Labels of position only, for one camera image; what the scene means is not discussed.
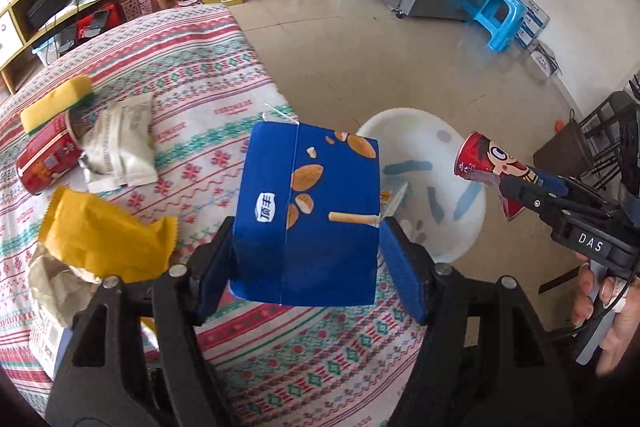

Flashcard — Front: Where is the black electronic device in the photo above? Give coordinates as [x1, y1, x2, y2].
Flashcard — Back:
[26, 0, 76, 30]

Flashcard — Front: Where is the white waste bin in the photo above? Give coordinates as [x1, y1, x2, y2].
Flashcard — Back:
[357, 108, 487, 264]

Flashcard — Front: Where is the clear blue storage bin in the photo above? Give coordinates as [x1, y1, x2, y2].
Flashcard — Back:
[32, 29, 76, 65]

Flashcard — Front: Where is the red cartoon snack wrapper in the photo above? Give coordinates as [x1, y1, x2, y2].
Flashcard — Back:
[453, 132, 543, 223]

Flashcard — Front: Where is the pink lattice basket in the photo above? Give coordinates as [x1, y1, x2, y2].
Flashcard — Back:
[117, 0, 153, 22]

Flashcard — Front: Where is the yellow green sponge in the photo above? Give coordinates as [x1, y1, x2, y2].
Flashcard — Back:
[20, 76, 96, 136]

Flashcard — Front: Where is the dark chair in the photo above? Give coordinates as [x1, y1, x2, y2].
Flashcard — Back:
[532, 91, 640, 208]

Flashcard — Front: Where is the white blue striped box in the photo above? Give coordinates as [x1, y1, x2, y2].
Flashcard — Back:
[515, 0, 551, 50]

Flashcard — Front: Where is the small white printed box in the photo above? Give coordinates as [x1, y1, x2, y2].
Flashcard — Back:
[530, 42, 561, 78]

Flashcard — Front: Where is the patterned tablecloth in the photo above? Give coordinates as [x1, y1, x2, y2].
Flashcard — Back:
[0, 4, 451, 427]

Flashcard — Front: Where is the crumpled beige paper bag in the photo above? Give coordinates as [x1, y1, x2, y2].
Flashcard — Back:
[27, 243, 106, 328]

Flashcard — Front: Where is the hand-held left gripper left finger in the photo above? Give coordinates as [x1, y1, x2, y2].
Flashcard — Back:
[45, 216, 236, 427]

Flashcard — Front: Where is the white blue snack packet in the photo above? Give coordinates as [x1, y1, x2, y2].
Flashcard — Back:
[380, 179, 413, 228]

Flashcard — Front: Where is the red drink can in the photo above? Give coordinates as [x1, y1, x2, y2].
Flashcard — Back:
[16, 111, 83, 195]

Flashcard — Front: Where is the yellow snack packet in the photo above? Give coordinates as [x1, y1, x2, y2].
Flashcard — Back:
[39, 186, 178, 285]

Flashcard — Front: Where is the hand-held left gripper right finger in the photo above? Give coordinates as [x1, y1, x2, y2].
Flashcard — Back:
[380, 217, 588, 427]

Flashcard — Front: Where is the white carton box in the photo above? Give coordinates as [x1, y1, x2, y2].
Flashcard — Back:
[29, 307, 68, 380]

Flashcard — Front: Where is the person's right hand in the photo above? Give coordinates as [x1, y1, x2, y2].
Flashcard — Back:
[571, 257, 640, 376]

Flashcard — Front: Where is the blue plastic stool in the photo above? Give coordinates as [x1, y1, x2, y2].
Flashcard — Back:
[462, 0, 526, 52]

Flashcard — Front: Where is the red black bag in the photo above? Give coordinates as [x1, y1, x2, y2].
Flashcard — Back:
[75, 9, 113, 40]

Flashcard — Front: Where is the blue snack box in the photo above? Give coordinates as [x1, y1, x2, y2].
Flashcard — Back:
[229, 121, 383, 308]

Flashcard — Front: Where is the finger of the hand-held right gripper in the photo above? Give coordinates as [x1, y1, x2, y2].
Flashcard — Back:
[530, 166, 613, 214]
[499, 178, 593, 234]

